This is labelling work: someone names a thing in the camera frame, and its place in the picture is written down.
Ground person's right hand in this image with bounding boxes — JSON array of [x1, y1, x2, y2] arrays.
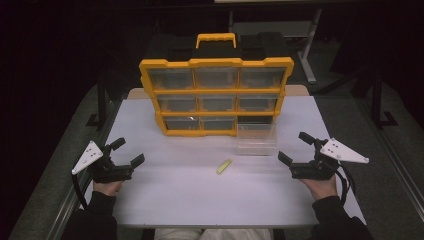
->
[[299, 175, 339, 201]]

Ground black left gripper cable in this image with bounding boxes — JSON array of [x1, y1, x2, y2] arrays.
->
[[71, 172, 88, 210]]

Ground clear plastic drawer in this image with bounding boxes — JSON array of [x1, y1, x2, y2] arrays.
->
[[235, 122, 279, 157]]

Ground set of clear organizer drawers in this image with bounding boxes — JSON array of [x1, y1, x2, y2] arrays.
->
[[147, 67, 287, 132]]

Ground person's legs in light pants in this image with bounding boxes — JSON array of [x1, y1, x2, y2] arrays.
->
[[153, 227, 273, 240]]

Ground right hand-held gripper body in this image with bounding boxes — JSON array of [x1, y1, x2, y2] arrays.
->
[[290, 137, 370, 182]]

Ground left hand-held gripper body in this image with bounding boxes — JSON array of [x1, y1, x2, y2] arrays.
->
[[71, 140, 135, 184]]

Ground yellow black organizer case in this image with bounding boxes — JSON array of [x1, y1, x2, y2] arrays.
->
[[138, 32, 296, 138]]

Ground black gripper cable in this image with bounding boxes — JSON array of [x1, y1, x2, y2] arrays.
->
[[334, 163, 356, 206], [71, 172, 88, 210]]

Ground black metal stand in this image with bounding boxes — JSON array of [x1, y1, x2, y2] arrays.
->
[[353, 64, 400, 130], [85, 63, 113, 130]]

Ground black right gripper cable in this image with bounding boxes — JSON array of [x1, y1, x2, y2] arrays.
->
[[334, 163, 356, 206]]

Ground small yellow-green stick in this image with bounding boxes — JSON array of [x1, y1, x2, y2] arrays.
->
[[216, 158, 233, 176]]

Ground white metal desk frame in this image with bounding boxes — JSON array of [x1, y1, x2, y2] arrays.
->
[[228, 8, 324, 85]]

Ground person's left hand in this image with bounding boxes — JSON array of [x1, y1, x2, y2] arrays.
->
[[92, 179, 125, 197]]

